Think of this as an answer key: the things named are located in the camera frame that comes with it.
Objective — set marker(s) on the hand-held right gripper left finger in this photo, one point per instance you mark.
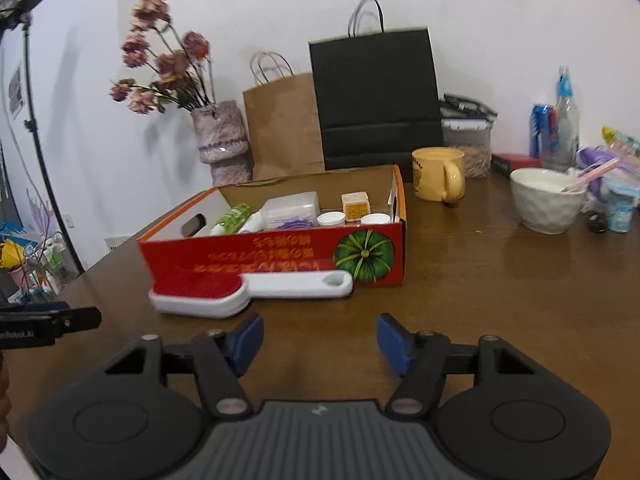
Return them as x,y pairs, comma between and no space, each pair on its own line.
247,345

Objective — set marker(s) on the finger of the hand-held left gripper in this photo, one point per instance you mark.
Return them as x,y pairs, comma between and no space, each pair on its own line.
70,319

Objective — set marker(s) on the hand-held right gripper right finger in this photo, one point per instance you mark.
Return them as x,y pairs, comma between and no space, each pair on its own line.
392,345

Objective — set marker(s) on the red and white lint brush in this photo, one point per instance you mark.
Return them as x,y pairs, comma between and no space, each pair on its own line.
280,285

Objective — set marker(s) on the red cardboard box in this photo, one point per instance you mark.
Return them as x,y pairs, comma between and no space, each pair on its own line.
280,260

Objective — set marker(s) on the translucent plastic container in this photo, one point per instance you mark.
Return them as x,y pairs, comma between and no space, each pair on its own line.
290,205

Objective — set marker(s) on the pink cup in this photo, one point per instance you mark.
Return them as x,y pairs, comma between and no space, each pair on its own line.
18,277

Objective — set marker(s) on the small white box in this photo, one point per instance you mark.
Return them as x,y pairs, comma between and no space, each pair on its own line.
112,244

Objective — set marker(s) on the white plastic bottle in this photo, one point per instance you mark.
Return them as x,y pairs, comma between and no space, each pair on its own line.
251,222

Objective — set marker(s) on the green plastic item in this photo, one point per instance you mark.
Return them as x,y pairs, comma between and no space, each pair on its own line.
231,219

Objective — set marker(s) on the small yellow cube box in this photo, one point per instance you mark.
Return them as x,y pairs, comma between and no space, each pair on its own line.
356,207

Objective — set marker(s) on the grey cabinet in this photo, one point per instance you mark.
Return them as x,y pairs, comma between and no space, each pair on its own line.
4,185

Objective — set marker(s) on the yellow mug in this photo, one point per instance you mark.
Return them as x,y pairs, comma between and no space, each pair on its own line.
435,175

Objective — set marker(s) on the white bowl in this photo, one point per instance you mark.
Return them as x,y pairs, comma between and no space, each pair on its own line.
545,205

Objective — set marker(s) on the clear container with black lid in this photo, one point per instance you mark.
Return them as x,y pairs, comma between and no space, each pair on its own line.
470,150

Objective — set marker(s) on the pink knitted vase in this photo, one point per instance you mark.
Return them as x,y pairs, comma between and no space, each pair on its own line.
222,135

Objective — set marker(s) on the flat red box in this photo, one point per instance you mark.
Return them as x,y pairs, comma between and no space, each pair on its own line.
515,164

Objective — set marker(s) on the brown paper bag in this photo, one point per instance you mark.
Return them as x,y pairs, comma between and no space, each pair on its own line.
285,125

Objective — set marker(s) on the small black object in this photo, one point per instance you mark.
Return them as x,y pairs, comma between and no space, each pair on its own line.
596,223

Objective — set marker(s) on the black paper bag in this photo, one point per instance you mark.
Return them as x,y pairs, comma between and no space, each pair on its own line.
375,95

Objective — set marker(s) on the blue drink can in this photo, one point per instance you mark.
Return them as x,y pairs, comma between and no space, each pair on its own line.
542,127

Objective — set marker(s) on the blue and white yogurt cup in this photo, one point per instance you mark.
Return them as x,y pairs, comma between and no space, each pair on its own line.
620,210

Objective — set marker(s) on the pink spoon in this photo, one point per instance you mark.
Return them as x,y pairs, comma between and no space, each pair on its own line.
595,172

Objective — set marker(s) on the purple plastic bag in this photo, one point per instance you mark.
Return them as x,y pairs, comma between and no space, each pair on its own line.
590,157

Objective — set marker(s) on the dried pink flowers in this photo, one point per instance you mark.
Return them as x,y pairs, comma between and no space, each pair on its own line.
170,65

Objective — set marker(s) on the clear bottle with blue label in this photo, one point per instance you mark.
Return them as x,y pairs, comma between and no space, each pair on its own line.
567,130

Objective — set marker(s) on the colourful snack packet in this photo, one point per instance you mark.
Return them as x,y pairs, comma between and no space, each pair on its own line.
622,140

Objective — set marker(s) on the purple flower wall decal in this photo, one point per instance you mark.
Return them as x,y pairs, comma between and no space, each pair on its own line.
41,207

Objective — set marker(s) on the wall sticker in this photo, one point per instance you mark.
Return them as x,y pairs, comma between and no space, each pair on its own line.
16,92

